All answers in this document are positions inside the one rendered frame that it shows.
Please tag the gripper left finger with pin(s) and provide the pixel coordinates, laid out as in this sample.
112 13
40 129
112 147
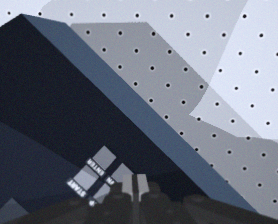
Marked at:
116 208

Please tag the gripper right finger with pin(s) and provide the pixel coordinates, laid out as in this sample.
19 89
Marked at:
196 209

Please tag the white benchtop thermal cycler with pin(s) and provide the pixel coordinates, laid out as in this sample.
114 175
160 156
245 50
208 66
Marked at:
64 110

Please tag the grey perforated base plate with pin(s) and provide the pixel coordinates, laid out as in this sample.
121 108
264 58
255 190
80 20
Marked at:
209 68

